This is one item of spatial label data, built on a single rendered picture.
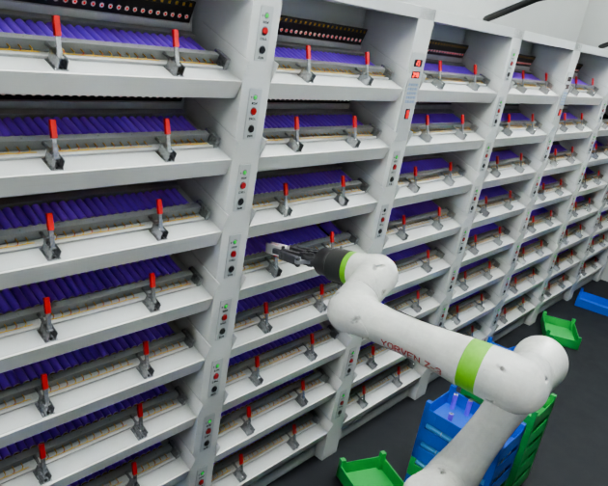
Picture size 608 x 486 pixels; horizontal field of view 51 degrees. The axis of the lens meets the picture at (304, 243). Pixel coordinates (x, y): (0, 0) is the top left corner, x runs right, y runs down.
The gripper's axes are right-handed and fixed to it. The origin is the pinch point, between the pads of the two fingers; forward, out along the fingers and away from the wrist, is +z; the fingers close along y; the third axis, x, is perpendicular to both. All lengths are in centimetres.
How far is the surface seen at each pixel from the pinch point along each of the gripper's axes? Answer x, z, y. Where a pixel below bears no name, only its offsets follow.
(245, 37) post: 57, -11, -25
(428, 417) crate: -68, -23, 57
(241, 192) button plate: 19.6, -6.1, -20.6
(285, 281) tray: -10.4, -0.1, 3.7
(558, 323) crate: -97, 2, 273
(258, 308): -20.7, 8.8, 1.6
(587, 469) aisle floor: -109, -60, 135
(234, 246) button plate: 5.1, -3.6, -20.7
